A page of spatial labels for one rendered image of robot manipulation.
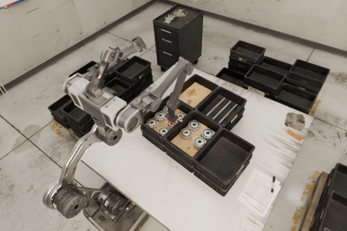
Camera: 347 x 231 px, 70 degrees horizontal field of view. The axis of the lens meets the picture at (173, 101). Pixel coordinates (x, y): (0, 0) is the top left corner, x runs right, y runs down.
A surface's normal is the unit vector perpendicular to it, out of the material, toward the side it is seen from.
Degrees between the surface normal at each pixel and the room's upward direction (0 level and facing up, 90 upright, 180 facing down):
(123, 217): 0
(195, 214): 0
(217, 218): 0
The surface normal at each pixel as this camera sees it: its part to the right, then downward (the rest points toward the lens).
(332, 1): -0.59, 0.59
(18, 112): -0.04, -0.69
